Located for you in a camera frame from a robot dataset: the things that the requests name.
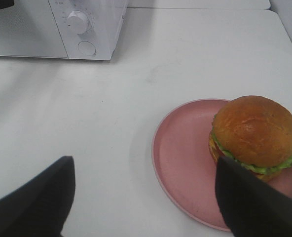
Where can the pink round plate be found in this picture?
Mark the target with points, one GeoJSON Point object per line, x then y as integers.
{"type": "Point", "coordinates": [184, 166]}

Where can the white microwave door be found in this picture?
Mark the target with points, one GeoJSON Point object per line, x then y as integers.
{"type": "Point", "coordinates": [28, 29]}

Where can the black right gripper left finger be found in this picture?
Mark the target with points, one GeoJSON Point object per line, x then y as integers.
{"type": "Point", "coordinates": [40, 207]}

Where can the white microwave oven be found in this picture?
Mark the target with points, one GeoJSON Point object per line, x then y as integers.
{"type": "Point", "coordinates": [106, 18]}

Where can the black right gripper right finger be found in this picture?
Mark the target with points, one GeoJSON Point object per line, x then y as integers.
{"type": "Point", "coordinates": [249, 206]}

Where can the round door release button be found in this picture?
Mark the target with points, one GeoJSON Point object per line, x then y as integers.
{"type": "Point", "coordinates": [86, 48]}

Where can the white timer knob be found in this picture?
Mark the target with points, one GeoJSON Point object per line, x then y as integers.
{"type": "Point", "coordinates": [78, 22]}

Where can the toy hamburger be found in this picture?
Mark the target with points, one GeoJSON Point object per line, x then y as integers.
{"type": "Point", "coordinates": [255, 132]}

